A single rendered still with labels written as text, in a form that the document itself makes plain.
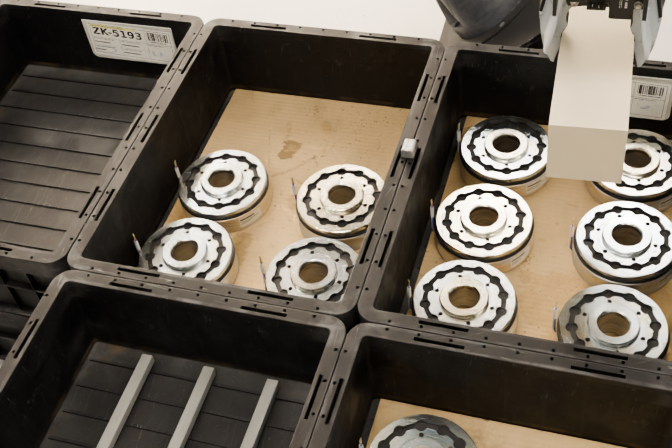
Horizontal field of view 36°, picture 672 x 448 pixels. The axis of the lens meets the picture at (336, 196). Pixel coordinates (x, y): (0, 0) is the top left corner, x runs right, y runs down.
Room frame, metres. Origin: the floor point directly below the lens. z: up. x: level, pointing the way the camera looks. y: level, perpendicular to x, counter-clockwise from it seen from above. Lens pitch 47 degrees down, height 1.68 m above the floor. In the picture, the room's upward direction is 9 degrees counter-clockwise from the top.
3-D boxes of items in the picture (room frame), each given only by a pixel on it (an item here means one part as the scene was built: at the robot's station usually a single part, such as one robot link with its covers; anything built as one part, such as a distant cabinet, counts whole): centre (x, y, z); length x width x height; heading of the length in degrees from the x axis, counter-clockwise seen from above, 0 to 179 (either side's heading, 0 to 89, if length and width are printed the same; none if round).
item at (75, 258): (0.79, 0.06, 0.92); 0.40 x 0.30 x 0.02; 156
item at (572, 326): (0.54, -0.24, 0.86); 0.10 x 0.10 x 0.01
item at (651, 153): (0.74, -0.33, 0.86); 0.05 x 0.05 x 0.01
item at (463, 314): (0.60, -0.11, 0.86); 0.05 x 0.05 x 0.01
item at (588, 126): (0.68, -0.25, 1.07); 0.24 x 0.06 x 0.06; 160
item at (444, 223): (0.70, -0.15, 0.86); 0.10 x 0.10 x 0.01
